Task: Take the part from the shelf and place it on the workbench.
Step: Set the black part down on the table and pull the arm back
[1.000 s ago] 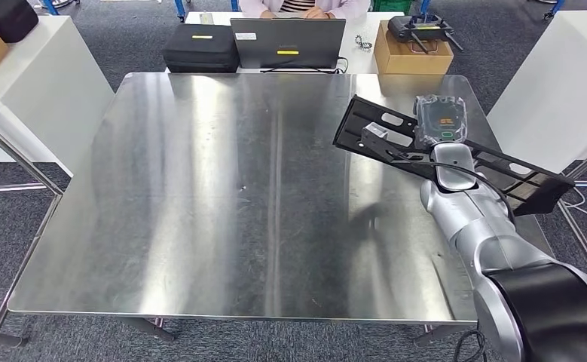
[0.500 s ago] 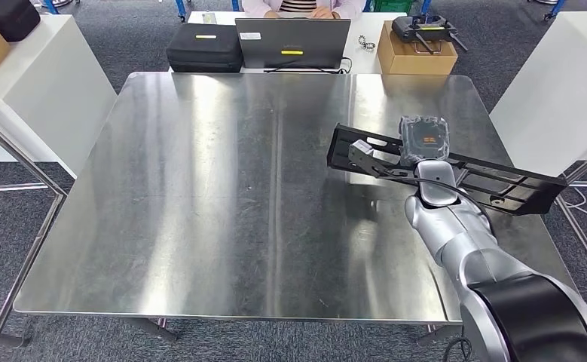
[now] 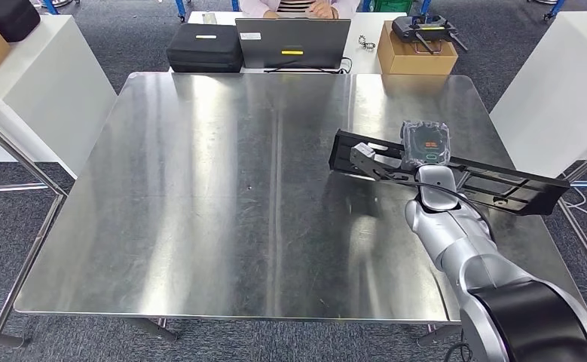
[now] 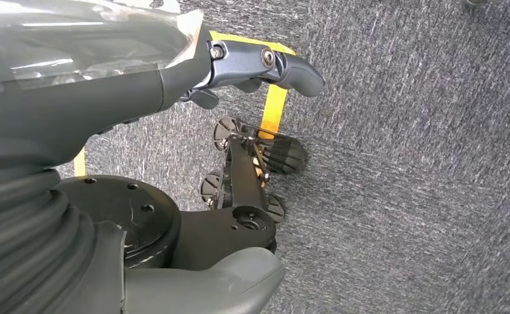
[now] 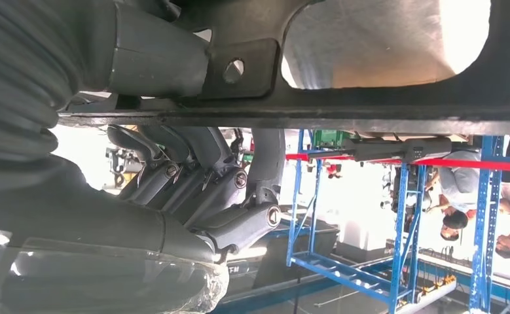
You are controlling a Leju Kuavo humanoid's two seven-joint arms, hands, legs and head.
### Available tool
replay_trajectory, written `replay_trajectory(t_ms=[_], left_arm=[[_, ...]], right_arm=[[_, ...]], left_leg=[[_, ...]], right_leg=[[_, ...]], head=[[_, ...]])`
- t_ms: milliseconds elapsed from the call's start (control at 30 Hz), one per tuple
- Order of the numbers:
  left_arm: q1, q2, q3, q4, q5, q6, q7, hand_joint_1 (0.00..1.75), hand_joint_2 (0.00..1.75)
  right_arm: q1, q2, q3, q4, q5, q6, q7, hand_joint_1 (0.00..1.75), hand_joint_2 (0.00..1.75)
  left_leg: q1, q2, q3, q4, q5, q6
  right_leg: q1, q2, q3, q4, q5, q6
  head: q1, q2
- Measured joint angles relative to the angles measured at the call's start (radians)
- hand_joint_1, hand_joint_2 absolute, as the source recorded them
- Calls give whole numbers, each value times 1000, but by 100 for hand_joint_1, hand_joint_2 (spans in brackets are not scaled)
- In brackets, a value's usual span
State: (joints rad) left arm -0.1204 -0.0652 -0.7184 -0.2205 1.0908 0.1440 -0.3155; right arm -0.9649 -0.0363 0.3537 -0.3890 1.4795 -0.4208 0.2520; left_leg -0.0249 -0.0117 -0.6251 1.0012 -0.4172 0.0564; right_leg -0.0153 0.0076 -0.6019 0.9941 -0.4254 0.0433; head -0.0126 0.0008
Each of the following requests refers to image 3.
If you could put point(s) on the steel workbench table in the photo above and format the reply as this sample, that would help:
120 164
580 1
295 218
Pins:
223 200

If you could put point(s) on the green plastic crate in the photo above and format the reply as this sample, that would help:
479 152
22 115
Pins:
393 5

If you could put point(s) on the black remote controller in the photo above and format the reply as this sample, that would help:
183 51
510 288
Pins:
423 29

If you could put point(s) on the long black plastic part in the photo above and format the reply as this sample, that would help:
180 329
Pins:
523 192

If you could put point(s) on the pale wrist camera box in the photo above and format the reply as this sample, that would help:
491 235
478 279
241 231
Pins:
362 155

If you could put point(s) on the black case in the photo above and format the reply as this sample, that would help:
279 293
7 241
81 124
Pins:
203 50

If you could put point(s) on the blue metal frame leg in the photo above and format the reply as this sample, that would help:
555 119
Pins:
181 10
49 6
554 9
425 6

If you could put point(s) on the person's left hand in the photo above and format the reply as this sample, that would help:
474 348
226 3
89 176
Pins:
323 10

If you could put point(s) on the white partition panel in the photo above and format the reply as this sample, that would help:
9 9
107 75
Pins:
58 85
557 90

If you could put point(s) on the person's right hand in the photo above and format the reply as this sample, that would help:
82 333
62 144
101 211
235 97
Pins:
271 14

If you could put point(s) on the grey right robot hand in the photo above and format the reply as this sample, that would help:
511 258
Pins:
425 145

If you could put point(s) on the black camera bracket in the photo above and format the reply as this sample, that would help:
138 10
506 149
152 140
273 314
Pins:
390 175

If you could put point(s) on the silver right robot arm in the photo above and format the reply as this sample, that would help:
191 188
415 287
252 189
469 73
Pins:
458 240

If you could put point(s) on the black round object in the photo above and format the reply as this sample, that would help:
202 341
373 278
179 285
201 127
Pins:
8 17

